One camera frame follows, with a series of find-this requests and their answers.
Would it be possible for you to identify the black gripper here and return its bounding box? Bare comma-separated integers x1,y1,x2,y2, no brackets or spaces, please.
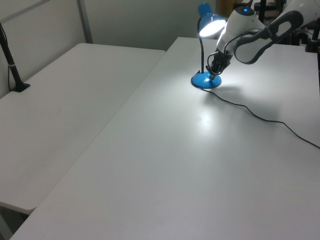
205,50,235,81

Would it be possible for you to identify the blue gooseneck desk lamp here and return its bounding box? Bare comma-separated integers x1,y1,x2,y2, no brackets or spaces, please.
190,1,228,90

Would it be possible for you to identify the dark background equipment rack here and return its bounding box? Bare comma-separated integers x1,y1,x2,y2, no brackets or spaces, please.
252,0,291,24

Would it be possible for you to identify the black background stand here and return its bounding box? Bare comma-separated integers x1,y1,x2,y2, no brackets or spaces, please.
304,19,320,53

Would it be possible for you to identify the black lamp power cord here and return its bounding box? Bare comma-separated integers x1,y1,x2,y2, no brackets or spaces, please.
199,86,320,149

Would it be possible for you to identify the grey partition frame post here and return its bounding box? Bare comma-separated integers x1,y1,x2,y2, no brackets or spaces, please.
76,0,94,44

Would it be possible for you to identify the black clamped camera pole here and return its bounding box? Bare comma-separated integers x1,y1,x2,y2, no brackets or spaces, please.
0,21,31,93

